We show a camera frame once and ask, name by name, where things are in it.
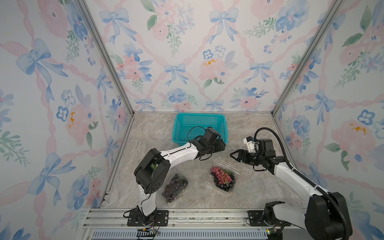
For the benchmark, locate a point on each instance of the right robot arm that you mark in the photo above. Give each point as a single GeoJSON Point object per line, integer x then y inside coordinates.
{"type": "Point", "coordinates": [326, 216]}

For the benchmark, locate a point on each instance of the red grape bunch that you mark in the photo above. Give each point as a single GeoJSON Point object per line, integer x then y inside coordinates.
{"type": "Point", "coordinates": [221, 174]}

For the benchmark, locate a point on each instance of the clear clamshell container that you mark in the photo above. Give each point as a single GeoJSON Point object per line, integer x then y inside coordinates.
{"type": "Point", "coordinates": [167, 181]}
{"type": "Point", "coordinates": [233, 171]}

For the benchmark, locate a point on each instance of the dark purple grape bunch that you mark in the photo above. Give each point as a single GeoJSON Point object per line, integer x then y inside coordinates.
{"type": "Point", "coordinates": [174, 188]}

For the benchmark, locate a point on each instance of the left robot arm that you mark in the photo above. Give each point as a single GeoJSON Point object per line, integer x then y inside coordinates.
{"type": "Point", "coordinates": [153, 169]}

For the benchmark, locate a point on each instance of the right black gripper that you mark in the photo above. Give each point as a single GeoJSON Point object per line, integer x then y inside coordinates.
{"type": "Point", "coordinates": [249, 157]}

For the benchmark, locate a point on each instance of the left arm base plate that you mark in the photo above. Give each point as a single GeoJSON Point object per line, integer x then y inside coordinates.
{"type": "Point", "coordinates": [135, 218]}

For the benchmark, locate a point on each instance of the aluminium front rail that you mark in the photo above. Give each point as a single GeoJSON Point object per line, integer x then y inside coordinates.
{"type": "Point", "coordinates": [183, 224]}

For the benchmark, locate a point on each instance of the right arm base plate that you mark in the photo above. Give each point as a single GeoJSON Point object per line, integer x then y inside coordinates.
{"type": "Point", "coordinates": [257, 218]}

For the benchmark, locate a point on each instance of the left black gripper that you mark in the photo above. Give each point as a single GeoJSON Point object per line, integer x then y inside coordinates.
{"type": "Point", "coordinates": [219, 143]}

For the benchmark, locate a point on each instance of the teal plastic basket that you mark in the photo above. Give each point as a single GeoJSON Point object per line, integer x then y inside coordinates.
{"type": "Point", "coordinates": [187, 126]}

